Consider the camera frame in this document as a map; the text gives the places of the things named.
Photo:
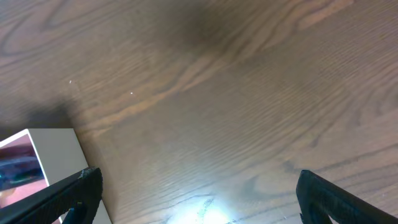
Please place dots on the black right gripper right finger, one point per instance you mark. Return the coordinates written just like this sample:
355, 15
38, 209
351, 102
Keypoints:
321, 201

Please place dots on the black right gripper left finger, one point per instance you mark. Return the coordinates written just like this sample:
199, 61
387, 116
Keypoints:
77, 196

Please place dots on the white box with pink interior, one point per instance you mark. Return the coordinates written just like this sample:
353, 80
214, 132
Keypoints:
60, 156

